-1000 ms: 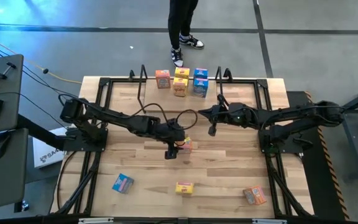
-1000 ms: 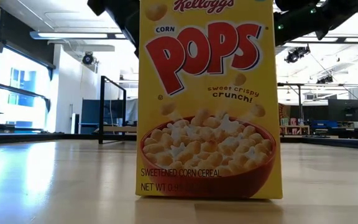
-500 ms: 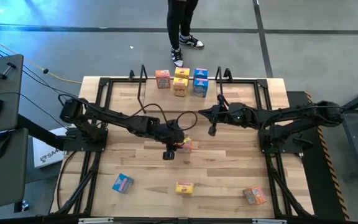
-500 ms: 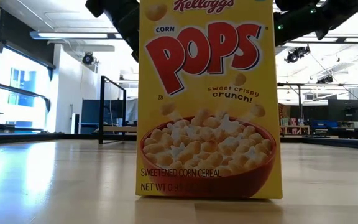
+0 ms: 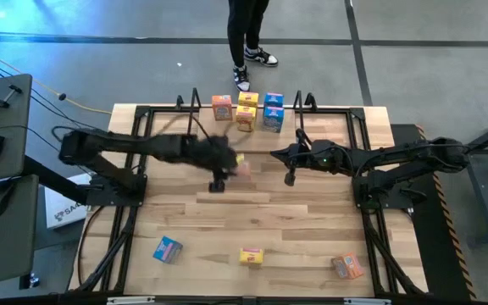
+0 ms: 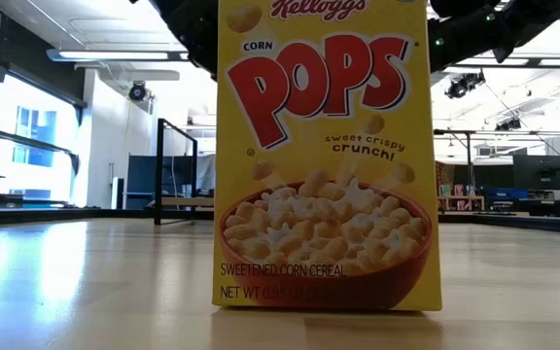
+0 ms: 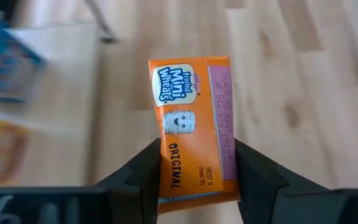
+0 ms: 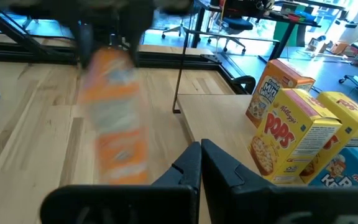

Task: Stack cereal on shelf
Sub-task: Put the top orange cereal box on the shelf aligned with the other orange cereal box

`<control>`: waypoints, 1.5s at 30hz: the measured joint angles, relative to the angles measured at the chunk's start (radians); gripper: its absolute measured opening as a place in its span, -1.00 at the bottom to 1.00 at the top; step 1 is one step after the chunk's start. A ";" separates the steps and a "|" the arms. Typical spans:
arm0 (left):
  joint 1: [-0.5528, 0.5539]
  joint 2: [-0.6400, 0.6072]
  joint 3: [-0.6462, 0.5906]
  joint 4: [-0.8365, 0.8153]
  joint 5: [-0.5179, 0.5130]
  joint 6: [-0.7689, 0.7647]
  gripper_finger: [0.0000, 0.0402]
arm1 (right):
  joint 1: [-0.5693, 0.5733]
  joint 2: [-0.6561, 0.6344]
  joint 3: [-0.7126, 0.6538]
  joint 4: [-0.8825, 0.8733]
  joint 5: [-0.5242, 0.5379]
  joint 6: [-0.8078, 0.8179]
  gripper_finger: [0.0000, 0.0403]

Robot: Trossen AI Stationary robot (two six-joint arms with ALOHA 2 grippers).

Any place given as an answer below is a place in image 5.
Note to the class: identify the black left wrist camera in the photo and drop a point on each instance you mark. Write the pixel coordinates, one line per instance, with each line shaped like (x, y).
(217, 186)

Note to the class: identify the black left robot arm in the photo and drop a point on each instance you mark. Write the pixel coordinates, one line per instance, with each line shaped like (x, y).
(100, 144)

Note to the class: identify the black metal wooden shelf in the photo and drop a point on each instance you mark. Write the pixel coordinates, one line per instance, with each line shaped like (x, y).
(203, 123)

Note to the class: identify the yellow Corn Pops cereal box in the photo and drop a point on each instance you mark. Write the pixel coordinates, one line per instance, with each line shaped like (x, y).
(245, 118)
(251, 256)
(248, 99)

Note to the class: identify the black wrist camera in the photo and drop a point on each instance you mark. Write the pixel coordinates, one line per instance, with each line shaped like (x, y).
(217, 186)
(290, 179)

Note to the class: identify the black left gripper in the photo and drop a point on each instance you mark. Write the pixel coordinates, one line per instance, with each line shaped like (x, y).
(206, 152)

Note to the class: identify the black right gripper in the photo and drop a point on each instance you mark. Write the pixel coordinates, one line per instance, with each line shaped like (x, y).
(322, 154)

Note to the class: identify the blue Rice Krispies cereal box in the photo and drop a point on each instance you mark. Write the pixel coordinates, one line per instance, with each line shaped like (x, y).
(273, 119)
(273, 99)
(168, 250)

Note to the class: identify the black hazard-striped floor mat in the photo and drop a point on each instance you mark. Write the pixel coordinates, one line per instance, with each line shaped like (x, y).
(426, 254)

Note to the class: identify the grey desk top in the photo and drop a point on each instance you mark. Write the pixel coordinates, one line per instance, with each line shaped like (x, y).
(11, 127)
(2, 245)

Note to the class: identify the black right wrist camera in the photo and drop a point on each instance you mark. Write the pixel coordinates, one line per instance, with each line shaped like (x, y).
(290, 179)

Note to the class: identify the white cardboard box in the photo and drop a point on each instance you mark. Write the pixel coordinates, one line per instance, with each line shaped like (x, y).
(64, 212)

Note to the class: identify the person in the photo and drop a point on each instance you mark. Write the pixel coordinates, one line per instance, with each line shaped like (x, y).
(244, 25)

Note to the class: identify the orange Mini-Wheats cereal box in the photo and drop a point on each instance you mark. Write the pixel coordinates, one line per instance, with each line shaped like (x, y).
(222, 108)
(347, 266)
(245, 170)

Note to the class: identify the yellow tag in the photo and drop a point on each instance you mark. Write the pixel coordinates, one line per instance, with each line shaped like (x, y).
(240, 159)

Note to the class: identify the white table edge bracket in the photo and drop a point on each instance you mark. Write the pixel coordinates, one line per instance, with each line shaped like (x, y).
(131, 300)
(367, 301)

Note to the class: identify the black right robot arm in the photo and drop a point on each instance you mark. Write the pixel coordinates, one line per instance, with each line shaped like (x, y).
(417, 156)

